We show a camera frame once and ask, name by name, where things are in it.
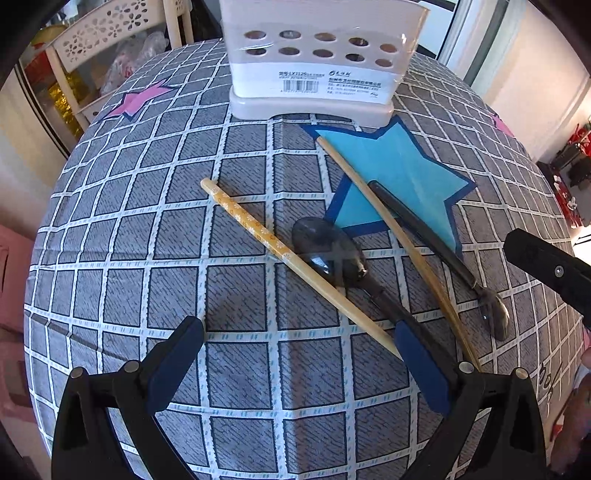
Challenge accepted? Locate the white plastic chair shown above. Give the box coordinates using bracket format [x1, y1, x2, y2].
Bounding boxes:
[44, 0, 195, 134]

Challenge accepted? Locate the flower patterned bamboo chopstick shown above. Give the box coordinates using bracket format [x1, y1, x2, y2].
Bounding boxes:
[201, 178, 403, 360]

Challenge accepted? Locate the white plastic utensil holder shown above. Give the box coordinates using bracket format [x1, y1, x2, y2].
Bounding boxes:
[217, 0, 431, 127]

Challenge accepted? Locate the black handle spoon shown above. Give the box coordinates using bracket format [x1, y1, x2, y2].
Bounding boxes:
[368, 180, 511, 342]
[291, 216, 419, 335]

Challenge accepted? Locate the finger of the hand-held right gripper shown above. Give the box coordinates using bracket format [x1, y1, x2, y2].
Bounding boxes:
[502, 229, 591, 330]

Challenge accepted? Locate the grey checked star tablecloth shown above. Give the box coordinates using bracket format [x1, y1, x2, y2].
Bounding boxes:
[23, 39, 587, 480]

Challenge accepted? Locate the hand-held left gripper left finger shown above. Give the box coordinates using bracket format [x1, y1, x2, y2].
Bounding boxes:
[51, 315, 206, 480]

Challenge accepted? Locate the plain bamboo chopstick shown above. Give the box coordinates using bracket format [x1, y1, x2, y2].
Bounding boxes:
[317, 137, 482, 370]

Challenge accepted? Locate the clear plastic bag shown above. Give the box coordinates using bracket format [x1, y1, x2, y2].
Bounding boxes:
[99, 32, 174, 93]

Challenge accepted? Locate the gold shiny decoration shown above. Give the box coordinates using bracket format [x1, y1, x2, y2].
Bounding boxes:
[39, 25, 90, 139]

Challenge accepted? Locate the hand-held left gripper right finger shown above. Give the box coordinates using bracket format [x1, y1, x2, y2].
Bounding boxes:
[394, 320, 548, 480]

